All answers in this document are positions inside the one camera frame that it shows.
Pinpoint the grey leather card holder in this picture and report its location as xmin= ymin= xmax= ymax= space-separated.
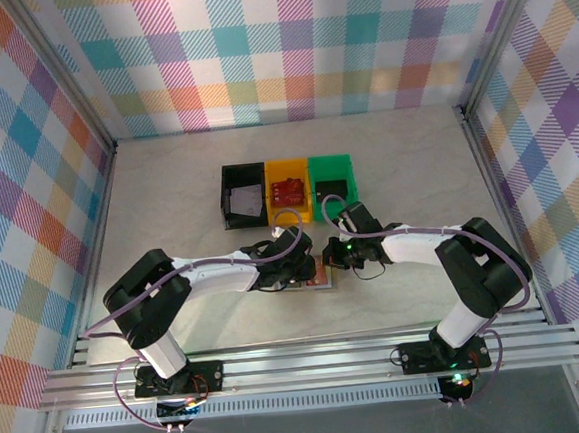
xmin=271 ymin=252 xmax=338 ymax=298

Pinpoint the red VIP card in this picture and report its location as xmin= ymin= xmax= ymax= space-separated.
xmin=304 ymin=266 xmax=329 ymax=287

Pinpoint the pile of red cards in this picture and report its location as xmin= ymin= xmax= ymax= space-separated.
xmin=268 ymin=175 xmax=307 ymax=208

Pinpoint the black VIP card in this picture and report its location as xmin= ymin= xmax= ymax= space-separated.
xmin=314 ymin=177 xmax=351 ymax=203

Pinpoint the silver grey card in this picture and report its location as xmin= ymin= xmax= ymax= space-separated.
xmin=228 ymin=182 xmax=264 ymax=218

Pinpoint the yellow plastic bin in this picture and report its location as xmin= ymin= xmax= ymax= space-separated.
xmin=263 ymin=157 xmax=316 ymax=228

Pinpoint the green plastic bin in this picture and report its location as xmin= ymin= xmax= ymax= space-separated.
xmin=307 ymin=151 xmax=361 ymax=224

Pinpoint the black plastic bin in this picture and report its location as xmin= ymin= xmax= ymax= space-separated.
xmin=217 ymin=161 xmax=271 ymax=232

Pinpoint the small controller circuit board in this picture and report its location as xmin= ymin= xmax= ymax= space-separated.
xmin=437 ymin=370 xmax=478 ymax=402
xmin=154 ymin=394 xmax=205 ymax=423

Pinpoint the thin black wire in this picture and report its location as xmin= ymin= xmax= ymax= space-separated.
xmin=350 ymin=261 xmax=390 ymax=284

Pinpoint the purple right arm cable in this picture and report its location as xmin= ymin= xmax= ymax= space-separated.
xmin=319 ymin=179 xmax=544 ymax=418

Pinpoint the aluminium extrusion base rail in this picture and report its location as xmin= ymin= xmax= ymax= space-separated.
xmin=32 ymin=298 xmax=579 ymax=414

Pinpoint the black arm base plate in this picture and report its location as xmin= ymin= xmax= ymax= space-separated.
xmin=132 ymin=359 xmax=228 ymax=401
xmin=397 ymin=335 xmax=494 ymax=377

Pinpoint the white slotted cable duct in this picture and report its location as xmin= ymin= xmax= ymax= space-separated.
xmin=58 ymin=382 xmax=448 ymax=432

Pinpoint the aluminium side rail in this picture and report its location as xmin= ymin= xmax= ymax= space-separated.
xmin=60 ymin=142 xmax=135 ymax=368
xmin=455 ymin=99 xmax=555 ymax=331

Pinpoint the aluminium frame post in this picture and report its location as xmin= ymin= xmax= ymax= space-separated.
xmin=450 ymin=0 xmax=566 ymax=122
xmin=9 ymin=0 xmax=119 ymax=163

